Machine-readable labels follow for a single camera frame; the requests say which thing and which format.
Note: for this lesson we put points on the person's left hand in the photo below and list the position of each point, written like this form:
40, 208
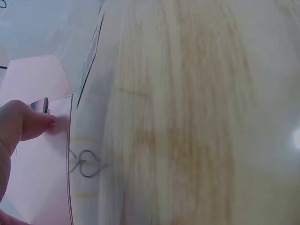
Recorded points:
11, 126

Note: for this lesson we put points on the person's left fingers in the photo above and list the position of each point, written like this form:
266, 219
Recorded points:
8, 219

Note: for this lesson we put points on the person's left thumb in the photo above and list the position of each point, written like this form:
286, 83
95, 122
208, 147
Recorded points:
28, 122

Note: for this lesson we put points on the pink paper envelope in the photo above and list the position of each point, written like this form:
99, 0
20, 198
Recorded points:
35, 75

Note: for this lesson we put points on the card with dark edge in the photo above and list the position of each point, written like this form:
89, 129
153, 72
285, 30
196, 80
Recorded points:
45, 105

